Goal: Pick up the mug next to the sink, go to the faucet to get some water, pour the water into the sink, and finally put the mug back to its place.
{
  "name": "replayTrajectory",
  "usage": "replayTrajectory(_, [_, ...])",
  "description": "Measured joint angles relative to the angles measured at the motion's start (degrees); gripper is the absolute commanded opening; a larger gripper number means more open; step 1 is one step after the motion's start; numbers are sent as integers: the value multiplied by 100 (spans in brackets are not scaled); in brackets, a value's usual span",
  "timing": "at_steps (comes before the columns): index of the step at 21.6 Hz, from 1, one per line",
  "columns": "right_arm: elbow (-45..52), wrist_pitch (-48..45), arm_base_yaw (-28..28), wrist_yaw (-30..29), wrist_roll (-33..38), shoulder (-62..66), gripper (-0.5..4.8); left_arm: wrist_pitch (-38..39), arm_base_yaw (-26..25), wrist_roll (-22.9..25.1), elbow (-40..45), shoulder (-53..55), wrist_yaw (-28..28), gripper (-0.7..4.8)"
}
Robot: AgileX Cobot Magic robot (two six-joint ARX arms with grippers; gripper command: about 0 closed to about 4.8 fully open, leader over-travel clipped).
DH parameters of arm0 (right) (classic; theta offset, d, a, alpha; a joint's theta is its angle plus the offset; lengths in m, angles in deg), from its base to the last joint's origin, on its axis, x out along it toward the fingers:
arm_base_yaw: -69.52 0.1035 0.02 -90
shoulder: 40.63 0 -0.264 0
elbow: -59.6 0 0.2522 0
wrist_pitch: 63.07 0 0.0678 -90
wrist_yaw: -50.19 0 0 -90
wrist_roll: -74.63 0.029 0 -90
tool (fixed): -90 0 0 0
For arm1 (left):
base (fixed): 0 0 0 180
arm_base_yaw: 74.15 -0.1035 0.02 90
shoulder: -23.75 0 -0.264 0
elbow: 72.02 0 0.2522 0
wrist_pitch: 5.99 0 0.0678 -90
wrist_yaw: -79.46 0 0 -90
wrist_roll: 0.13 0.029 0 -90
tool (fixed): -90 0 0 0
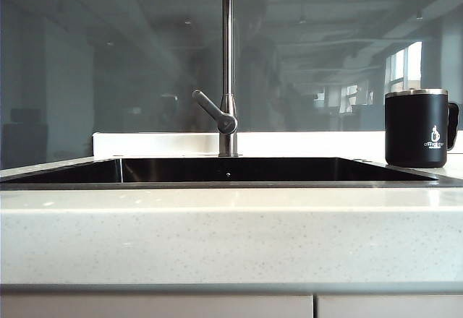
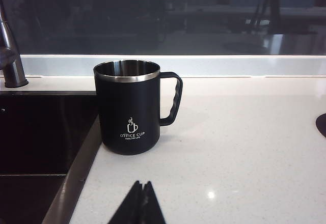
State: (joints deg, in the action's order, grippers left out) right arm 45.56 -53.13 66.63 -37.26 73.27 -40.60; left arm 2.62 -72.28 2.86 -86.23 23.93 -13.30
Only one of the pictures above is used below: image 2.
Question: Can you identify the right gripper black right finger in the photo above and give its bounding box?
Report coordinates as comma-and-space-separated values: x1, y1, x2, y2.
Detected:
142, 180, 170, 224

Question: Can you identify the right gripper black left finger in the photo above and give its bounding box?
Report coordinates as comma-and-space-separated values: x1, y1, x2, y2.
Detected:
106, 180, 144, 224

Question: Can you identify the black steel mug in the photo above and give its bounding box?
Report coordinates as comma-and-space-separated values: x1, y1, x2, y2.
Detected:
93, 60, 184, 155

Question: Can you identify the black undermount sink basin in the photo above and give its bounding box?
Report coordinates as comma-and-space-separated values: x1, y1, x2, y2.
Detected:
0, 91, 100, 224

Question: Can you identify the brushed steel kitchen faucet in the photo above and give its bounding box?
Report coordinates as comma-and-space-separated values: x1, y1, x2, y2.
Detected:
0, 0, 29, 89

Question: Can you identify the black round flat disc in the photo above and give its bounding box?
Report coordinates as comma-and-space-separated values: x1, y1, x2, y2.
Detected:
315, 113, 326, 139

